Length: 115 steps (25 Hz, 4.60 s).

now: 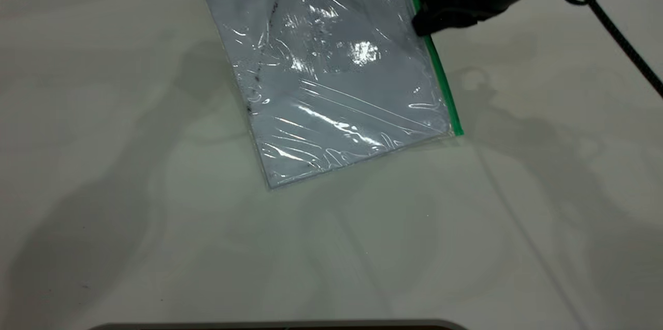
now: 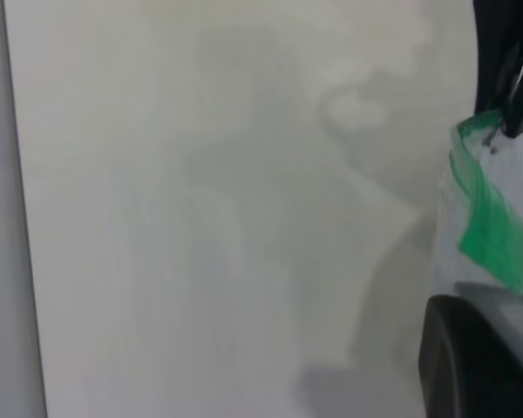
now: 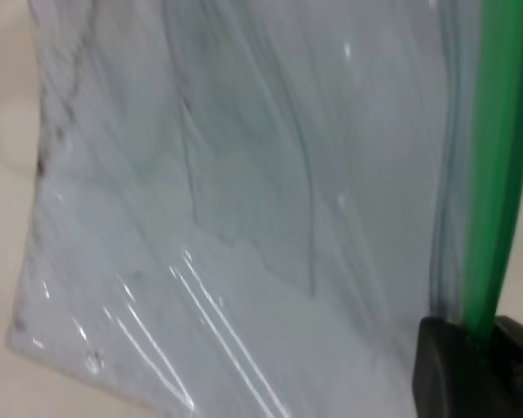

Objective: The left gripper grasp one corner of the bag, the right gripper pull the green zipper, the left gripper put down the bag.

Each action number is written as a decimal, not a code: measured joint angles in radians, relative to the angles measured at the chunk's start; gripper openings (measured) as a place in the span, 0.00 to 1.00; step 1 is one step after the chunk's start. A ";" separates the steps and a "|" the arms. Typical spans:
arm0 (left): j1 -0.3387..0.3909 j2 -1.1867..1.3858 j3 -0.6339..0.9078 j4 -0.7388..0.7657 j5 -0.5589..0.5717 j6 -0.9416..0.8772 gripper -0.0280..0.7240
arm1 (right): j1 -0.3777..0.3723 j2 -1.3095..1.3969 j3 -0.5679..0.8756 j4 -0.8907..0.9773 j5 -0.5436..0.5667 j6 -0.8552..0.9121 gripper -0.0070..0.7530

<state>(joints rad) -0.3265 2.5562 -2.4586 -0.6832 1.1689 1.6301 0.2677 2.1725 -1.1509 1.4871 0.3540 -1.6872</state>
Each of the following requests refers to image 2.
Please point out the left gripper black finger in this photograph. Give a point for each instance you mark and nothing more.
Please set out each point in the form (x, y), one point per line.
(475, 370)

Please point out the clear zip bag green zipper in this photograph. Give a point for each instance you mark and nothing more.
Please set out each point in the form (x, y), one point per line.
(488, 231)

